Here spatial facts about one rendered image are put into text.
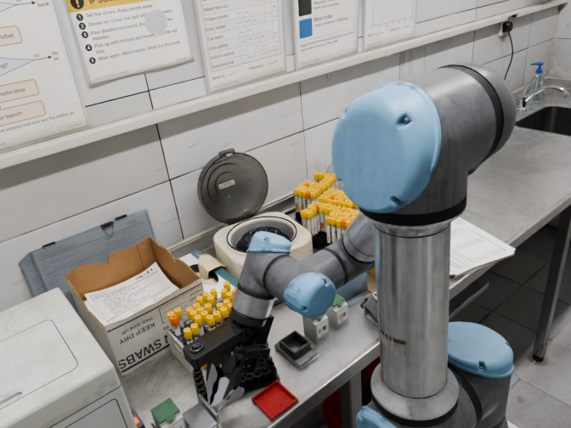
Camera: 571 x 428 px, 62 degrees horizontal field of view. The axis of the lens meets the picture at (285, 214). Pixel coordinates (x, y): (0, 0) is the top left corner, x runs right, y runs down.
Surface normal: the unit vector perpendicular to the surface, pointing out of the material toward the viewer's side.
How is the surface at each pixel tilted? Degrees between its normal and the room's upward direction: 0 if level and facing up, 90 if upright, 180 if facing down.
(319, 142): 90
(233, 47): 93
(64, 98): 94
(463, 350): 8
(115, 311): 1
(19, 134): 93
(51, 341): 0
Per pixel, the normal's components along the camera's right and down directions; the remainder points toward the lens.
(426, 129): 0.43, -0.21
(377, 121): -0.79, 0.25
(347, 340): -0.10, -0.87
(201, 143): 0.63, 0.31
